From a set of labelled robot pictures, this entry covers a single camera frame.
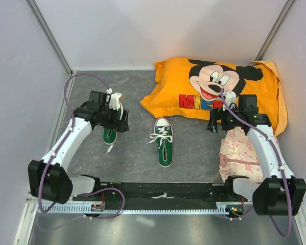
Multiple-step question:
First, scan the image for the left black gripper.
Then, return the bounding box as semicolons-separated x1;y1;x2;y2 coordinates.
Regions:
98;104;129;133

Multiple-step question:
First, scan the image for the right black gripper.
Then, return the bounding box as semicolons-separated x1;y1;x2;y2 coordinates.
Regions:
206;104;243;134

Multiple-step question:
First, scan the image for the green sneaker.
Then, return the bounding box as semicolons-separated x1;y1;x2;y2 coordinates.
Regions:
103;105;124;145
150;117;173;167

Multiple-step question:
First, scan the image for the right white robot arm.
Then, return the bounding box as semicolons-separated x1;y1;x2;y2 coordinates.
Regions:
207;91;306;216

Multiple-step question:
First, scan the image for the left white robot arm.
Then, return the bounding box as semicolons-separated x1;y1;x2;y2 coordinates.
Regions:
28;89;129;204

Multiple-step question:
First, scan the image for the pink patterned cloth bag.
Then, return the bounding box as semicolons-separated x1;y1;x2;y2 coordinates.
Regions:
218;127;283;183

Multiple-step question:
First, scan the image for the orange Mickey Mouse pillow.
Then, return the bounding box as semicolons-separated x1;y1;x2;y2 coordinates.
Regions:
140;58;288;136

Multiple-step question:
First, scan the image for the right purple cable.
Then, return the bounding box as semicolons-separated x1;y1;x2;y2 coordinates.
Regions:
218;88;294;238

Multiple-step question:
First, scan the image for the purple cable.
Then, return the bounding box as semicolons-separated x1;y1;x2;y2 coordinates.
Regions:
35;73;125;232
218;88;294;238

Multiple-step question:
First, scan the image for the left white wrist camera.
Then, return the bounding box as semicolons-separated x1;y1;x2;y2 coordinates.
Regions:
106;88;123;111

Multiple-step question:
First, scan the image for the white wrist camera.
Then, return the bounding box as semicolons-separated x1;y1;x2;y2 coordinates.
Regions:
219;88;237;111
106;88;123;111

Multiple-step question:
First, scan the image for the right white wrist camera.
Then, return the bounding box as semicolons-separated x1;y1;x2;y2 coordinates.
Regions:
219;88;237;111

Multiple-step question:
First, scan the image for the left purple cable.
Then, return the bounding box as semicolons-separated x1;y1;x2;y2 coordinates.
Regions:
35;73;125;232

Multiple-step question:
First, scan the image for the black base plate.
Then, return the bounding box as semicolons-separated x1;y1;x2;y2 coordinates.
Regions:
72;182;252;209

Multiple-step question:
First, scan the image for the right aluminium corner post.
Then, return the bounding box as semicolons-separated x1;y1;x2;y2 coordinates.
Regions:
255;0;296;61

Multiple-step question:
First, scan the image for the aluminium corner post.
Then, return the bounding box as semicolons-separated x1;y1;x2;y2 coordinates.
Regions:
25;0;73;75
255;0;296;61

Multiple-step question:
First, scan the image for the white slotted cable duct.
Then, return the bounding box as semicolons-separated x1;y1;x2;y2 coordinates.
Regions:
49;202;244;215

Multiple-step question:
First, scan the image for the left aluminium corner post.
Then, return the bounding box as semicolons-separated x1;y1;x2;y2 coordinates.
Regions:
25;0;73;75

